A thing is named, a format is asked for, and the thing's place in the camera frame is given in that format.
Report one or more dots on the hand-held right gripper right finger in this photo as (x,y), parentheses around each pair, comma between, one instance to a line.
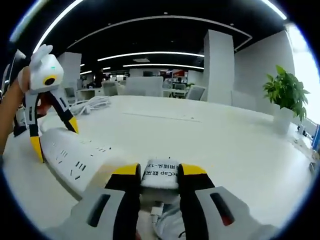
(212,212)

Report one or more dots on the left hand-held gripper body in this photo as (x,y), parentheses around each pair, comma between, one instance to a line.
(42,72)

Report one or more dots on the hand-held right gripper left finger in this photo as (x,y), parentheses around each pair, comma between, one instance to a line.
(100,212)

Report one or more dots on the white power strip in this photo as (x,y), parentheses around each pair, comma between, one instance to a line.
(75,150)

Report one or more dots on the curved ceiling light strip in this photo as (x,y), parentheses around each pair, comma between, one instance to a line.
(58,22)

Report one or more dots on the white desk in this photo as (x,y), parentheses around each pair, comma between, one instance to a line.
(212,150)

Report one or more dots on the long ceiling light strip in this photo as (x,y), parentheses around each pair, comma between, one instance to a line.
(150,54)

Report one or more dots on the person's left hand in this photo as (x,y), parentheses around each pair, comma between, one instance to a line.
(45,106)

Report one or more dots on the white office chair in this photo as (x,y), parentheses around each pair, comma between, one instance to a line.
(70,95)

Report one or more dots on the white partition panel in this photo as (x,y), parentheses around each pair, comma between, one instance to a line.
(144,86)

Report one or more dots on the white plant pot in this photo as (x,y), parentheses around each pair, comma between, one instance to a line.
(283,120)

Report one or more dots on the grey office chair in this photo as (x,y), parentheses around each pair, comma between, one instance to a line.
(196,92)

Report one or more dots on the blue box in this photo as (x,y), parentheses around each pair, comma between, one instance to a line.
(316,138)

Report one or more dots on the green potted plant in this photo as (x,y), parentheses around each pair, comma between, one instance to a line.
(287,90)

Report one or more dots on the large bright window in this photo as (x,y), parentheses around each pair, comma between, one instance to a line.
(307,62)

